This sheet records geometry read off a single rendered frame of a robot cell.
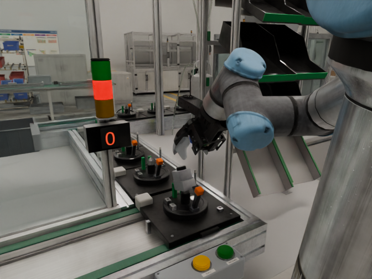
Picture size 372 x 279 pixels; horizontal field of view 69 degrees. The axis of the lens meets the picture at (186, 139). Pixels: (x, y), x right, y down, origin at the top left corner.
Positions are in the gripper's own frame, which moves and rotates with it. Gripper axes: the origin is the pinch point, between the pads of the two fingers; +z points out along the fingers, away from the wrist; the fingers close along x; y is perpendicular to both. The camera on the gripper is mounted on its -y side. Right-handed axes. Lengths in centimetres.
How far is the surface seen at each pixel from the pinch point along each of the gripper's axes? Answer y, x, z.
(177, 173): 5.1, -2.3, 5.7
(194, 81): -65, 53, 44
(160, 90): -83, 44, 69
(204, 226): 21.4, -0.2, 7.6
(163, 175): -4.2, 2.9, 27.1
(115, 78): -512, 198, 496
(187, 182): 8.5, -0.4, 5.8
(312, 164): 15, 48, 3
